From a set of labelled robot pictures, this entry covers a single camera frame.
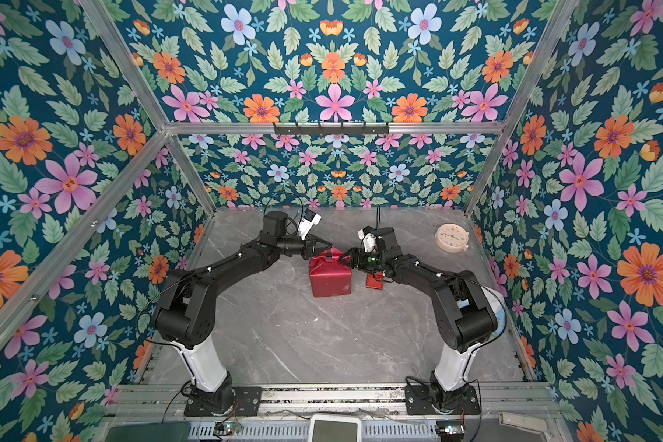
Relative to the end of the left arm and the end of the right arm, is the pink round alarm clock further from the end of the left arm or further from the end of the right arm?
the end of the left arm

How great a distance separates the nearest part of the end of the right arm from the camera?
2.48 feet

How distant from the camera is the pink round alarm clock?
3.50 feet
